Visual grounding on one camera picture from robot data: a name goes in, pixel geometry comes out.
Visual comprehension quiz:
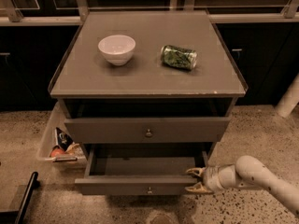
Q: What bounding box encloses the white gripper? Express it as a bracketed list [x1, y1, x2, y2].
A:
[185, 165, 235, 194]

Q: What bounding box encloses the green soda can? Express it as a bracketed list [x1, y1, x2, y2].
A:
[161, 45, 197, 71]

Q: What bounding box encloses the clear plastic bin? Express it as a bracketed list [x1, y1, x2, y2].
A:
[36, 103, 86, 169]

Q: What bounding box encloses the black chip bag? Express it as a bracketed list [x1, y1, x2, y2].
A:
[55, 127, 73, 151]

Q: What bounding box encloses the black bar object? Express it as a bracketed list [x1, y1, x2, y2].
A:
[0, 172, 40, 224]

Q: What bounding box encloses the white post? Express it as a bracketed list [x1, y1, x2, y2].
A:
[275, 74, 299, 118]

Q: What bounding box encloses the white ceramic bowl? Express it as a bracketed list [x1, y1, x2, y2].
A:
[98, 35, 135, 66]

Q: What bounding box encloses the red apple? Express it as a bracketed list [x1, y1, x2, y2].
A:
[50, 148, 65, 158]

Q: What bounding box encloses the metal railing frame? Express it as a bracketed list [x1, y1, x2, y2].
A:
[0, 0, 299, 26]

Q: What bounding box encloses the grey top drawer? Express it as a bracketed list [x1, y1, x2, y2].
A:
[64, 117, 230, 144]

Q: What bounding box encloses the grey drawer cabinet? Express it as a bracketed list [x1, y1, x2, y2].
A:
[50, 11, 247, 157]

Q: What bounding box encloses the grey drawer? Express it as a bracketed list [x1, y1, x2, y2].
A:
[75, 151, 204, 196]
[64, 117, 230, 144]

